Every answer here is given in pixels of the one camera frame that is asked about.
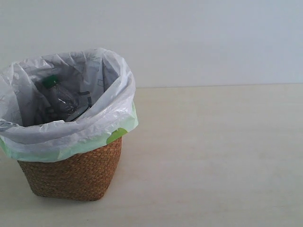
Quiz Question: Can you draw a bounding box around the green label clear bottle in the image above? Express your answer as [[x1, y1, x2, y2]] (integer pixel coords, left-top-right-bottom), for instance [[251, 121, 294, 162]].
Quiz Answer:
[[42, 75, 89, 122]]

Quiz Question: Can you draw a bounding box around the white plastic bin liner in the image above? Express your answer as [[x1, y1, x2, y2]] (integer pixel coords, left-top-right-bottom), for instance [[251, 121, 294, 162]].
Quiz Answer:
[[0, 48, 138, 162]]

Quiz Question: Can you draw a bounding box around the woven wicker waste basket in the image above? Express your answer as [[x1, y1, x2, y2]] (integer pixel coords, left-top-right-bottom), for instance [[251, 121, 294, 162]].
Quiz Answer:
[[18, 138, 122, 201]]

